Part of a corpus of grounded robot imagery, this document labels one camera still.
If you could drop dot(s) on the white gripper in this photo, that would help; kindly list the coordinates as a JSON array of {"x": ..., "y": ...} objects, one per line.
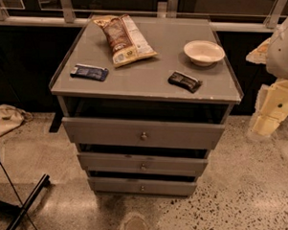
[{"x": 285, "y": 54}]

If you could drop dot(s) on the grey bottom drawer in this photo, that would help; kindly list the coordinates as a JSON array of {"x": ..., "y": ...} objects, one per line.
[{"x": 141, "y": 186}]

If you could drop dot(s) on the grey drawer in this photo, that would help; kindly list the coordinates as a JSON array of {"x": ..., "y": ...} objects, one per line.
[
  {"x": 128, "y": 163},
  {"x": 143, "y": 133},
  {"x": 141, "y": 186}
]

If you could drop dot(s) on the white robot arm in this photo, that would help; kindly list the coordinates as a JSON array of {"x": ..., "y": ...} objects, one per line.
[{"x": 273, "y": 52}]

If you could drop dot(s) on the grey drawer cabinet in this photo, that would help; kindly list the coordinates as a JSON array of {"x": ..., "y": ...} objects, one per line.
[{"x": 140, "y": 91}]

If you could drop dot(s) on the grey top drawer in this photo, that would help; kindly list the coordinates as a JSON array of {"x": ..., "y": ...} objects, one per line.
[{"x": 143, "y": 133}]

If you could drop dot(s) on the grey middle drawer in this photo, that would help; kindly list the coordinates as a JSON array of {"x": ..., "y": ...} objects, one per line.
[{"x": 128, "y": 163}]

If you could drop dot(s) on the white bowl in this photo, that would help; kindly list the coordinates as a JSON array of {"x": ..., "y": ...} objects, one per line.
[{"x": 203, "y": 53}]

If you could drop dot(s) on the black snack packet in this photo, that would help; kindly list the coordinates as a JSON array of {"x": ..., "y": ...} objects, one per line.
[{"x": 183, "y": 81}]

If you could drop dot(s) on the brown chip bag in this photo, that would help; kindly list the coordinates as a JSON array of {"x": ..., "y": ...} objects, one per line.
[{"x": 124, "y": 38}]

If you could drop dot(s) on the blue snack packet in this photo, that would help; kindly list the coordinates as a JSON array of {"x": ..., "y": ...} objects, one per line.
[{"x": 93, "y": 73}]

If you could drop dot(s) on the beige cloth bag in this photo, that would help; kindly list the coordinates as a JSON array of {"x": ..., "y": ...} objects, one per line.
[{"x": 12, "y": 117}]

